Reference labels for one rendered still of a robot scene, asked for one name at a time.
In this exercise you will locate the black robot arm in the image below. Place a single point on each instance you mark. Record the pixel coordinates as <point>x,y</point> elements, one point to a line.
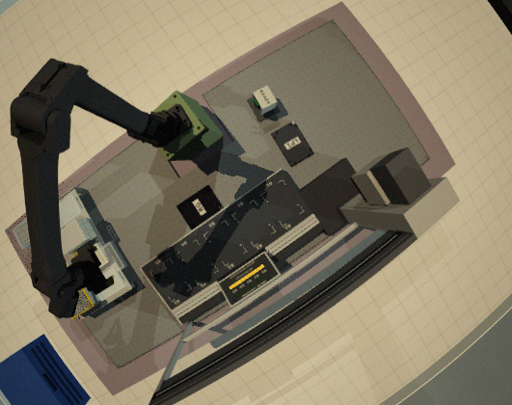
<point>39,108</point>

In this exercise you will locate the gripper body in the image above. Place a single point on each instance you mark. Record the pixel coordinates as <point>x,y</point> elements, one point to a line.
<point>90,263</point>

